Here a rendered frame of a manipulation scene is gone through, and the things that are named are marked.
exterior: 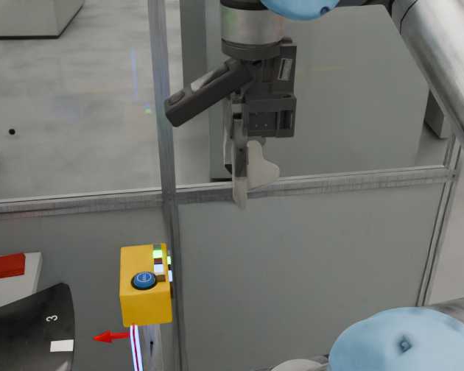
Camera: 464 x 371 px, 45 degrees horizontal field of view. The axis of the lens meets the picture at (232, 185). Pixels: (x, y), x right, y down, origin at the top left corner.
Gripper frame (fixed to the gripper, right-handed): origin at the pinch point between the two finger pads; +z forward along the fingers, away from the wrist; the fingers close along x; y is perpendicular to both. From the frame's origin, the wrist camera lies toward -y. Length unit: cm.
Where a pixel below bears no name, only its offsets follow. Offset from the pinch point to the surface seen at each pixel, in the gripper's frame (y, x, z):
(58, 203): -37, 69, 45
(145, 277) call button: -13.8, 23.9, 35.3
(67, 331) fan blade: -25.1, -0.3, 24.0
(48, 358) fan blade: -27.5, -4.3, 25.2
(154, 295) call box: -12.2, 20.4, 37.3
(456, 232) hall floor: 152, 165, 144
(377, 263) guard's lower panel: 59, 69, 77
